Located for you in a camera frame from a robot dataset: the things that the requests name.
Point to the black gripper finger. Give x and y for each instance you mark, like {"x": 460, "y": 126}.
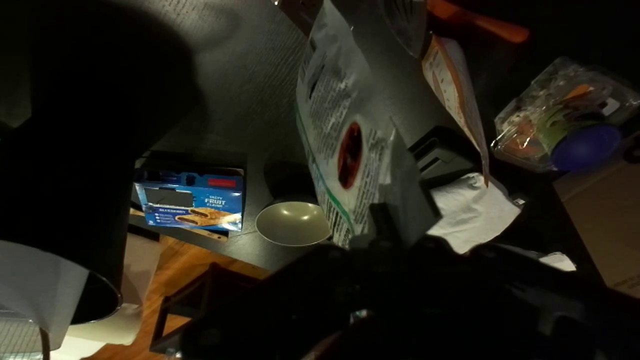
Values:
{"x": 383, "y": 227}

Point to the small black block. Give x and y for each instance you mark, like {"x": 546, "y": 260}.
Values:
{"x": 436, "y": 157}

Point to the crumpled white paper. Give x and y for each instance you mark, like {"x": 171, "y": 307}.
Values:
{"x": 471, "y": 211}

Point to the beige bowl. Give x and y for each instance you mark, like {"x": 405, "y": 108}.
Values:
{"x": 293, "y": 223}

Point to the orange and white packet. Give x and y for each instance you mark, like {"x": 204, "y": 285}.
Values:
{"x": 456, "y": 93}

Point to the clear bag of items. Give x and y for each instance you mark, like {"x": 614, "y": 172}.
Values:
{"x": 552, "y": 110}

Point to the dark wooden chair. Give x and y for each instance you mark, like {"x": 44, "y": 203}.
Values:
{"x": 192, "y": 307}

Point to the blue round lid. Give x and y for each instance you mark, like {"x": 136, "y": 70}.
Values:
{"x": 587, "y": 149}

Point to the brown cardboard box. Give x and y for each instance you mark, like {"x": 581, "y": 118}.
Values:
{"x": 603, "y": 221}

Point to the orange plastic utensil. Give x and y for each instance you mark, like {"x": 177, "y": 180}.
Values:
{"x": 481, "y": 22}

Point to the large black bucket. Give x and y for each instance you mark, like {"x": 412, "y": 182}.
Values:
{"x": 72, "y": 132}

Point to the white translucent container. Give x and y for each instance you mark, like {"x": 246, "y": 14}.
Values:
{"x": 32, "y": 287}

